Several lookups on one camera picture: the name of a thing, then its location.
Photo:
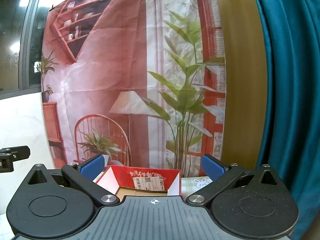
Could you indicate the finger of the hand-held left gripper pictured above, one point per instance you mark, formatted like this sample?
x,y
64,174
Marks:
x,y
20,152

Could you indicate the teal curtain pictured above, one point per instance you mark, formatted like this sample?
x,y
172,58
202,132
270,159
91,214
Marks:
x,y
295,80

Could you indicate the printed room scene wall cloth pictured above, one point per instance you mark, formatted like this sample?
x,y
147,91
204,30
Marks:
x,y
112,67

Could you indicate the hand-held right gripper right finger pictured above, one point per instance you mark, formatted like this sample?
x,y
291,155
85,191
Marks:
x,y
213,168

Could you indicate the small black clip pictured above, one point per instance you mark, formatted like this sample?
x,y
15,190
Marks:
x,y
52,8

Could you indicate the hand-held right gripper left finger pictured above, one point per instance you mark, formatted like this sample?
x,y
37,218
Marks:
x,y
92,167

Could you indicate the red cardboard box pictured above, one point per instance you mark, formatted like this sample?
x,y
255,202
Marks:
x,y
150,171

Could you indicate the dark framed window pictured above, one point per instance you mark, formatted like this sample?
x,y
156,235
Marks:
x,y
15,30

